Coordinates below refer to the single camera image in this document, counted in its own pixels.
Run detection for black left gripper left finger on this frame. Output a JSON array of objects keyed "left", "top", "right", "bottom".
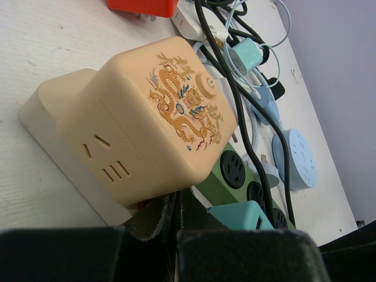
[{"left": 1, "top": 193, "right": 176, "bottom": 281}]

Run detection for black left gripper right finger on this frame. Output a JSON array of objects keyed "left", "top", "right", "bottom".
[{"left": 176, "top": 190, "right": 330, "bottom": 281}]

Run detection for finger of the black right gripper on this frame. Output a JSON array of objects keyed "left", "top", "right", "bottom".
[{"left": 319, "top": 221, "right": 375, "bottom": 281}]

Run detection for green power strip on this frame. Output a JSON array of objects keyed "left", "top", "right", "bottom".
[{"left": 196, "top": 143, "right": 293, "bottom": 229}]

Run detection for round light blue socket hub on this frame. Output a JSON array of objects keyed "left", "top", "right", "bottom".
[{"left": 272, "top": 128, "right": 317, "bottom": 191}]

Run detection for beige wooden cube adapter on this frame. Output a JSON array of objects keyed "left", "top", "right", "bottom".
[{"left": 56, "top": 36, "right": 237, "bottom": 205}]

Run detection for beige power strip red sockets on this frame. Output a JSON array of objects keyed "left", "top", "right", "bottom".
[{"left": 19, "top": 68, "right": 149, "bottom": 226}]

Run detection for thin light blue USB cable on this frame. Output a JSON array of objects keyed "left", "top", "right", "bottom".
[{"left": 223, "top": 0, "right": 293, "bottom": 98}]

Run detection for light teal charger green strip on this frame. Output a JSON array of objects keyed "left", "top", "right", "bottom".
[{"left": 229, "top": 38, "right": 263, "bottom": 76}]

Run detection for red cube adapter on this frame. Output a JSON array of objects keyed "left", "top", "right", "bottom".
[{"left": 106, "top": 0, "right": 179, "bottom": 18}]

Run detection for white Honor USB charger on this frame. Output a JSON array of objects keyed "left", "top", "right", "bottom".
[{"left": 200, "top": 57, "right": 253, "bottom": 145}]

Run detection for white square multi-outlet adapter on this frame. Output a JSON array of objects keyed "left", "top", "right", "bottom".
[{"left": 170, "top": 1, "right": 229, "bottom": 43}]

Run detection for light blue round plug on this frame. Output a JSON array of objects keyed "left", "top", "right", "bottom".
[{"left": 260, "top": 155, "right": 280, "bottom": 188}]

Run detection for black plug head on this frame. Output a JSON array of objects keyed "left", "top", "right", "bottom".
[{"left": 267, "top": 77, "right": 286, "bottom": 100}]

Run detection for black cable of green strip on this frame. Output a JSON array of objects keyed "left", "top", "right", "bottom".
[{"left": 193, "top": 0, "right": 296, "bottom": 227}]

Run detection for light blue thick hub cable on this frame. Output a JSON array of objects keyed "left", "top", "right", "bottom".
[{"left": 192, "top": 41, "right": 290, "bottom": 183}]

